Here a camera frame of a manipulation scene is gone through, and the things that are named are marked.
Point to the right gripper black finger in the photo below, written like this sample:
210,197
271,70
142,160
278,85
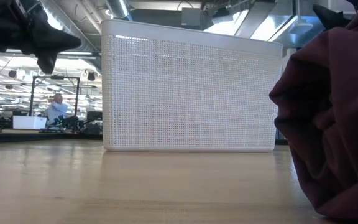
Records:
331,18

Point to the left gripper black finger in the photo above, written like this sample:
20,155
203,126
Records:
51,37
47,60

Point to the white perforated plastic basket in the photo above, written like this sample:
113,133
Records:
188,93

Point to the black hanging spotlight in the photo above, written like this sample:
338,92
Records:
11,74
91,76

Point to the person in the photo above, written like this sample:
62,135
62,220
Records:
57,109

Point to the white box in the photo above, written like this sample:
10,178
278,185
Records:
30,122

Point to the background black robot arms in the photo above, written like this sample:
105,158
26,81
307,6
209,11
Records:
68,123

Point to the small black monitor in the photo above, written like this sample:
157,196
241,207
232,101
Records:
94,116

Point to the maroon cloth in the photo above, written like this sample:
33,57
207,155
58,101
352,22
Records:
337,124

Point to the grey ceiling box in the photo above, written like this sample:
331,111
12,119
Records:
191,17

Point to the black metal frame stand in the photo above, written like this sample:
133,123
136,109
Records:
31,93

